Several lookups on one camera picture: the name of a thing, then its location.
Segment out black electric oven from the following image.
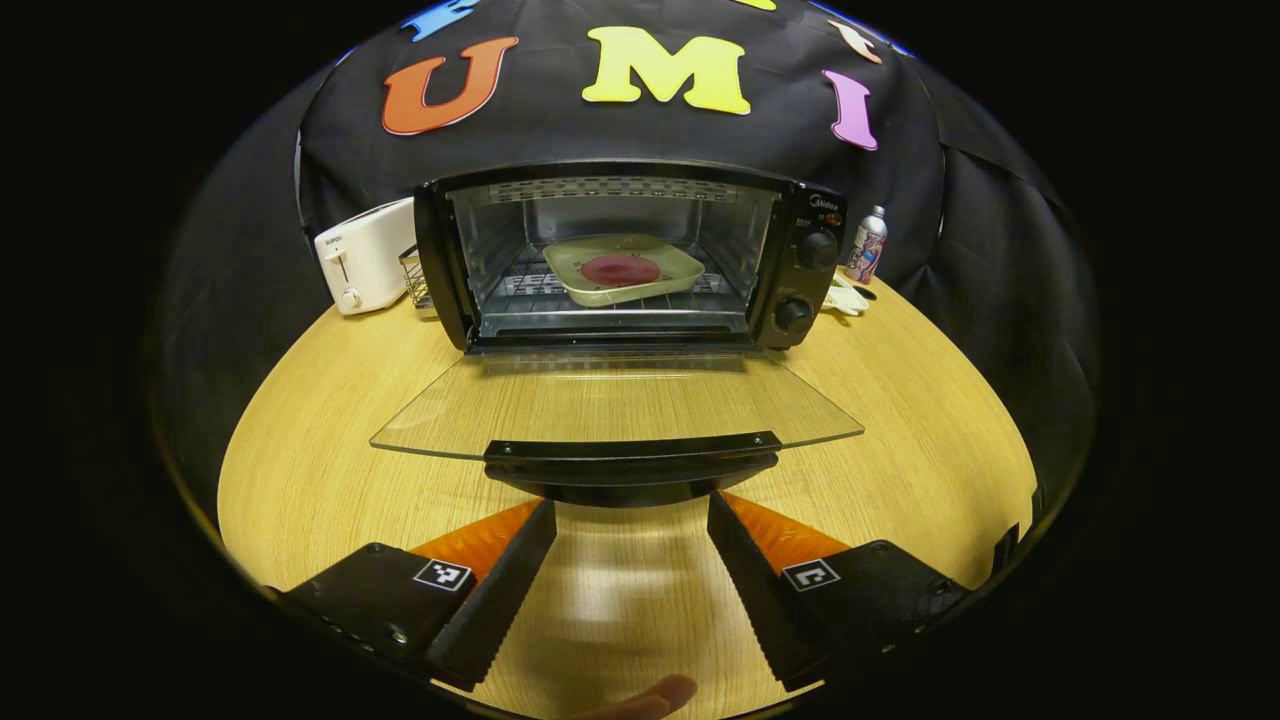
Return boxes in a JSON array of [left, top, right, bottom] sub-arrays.
[[370, 160, 866, 508]]

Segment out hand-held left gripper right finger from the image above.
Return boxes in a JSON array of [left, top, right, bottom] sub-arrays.
[[706, 489, 973, 694]]

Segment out silver printed bottle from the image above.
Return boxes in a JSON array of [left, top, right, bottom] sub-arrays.
[[845, 206, 889, 285]]

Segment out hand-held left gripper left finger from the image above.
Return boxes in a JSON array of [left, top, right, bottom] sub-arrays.
[[268, 497, 559, 694]]

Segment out metal wire holder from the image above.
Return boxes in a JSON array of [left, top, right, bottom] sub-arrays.
[[400, 245, 434, 311]]

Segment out white divided tray with beans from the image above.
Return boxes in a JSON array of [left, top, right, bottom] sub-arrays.
[[825, 275, 873, 317]]

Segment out pink ham slice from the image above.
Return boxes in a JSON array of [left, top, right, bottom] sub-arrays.
[[582, 255, 661, 286]]

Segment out white toaster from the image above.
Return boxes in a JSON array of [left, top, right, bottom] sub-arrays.
[[314, 197, 419, 317]]

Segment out metal oven rack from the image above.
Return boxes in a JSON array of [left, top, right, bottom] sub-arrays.
[[497, 262, 729, 301]]

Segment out cream square plate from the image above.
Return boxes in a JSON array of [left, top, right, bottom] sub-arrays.
[[542, 233, 706, 307]]

